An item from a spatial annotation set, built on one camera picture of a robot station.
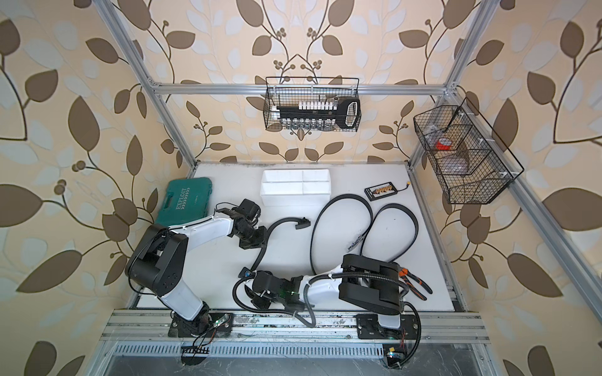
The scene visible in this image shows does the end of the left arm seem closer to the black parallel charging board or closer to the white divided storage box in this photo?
the white divided storage box

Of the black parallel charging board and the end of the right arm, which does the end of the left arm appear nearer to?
the end of the right arm

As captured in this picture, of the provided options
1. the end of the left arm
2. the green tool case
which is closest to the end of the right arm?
the end of the left arm

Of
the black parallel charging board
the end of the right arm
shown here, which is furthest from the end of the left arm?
the black parallel charging board

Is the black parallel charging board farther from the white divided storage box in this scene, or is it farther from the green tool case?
the green tool case

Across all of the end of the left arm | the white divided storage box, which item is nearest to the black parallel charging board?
the white divided storage box

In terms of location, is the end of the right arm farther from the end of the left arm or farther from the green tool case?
the green tool case

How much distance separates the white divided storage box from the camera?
105cm

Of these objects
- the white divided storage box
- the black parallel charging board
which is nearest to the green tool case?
the white divided storage box

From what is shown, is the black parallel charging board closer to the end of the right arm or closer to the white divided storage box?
the white divided storage box

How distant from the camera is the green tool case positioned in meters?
0.99

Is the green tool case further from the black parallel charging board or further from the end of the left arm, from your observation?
the black parallel charging board

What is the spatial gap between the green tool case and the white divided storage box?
262 mm
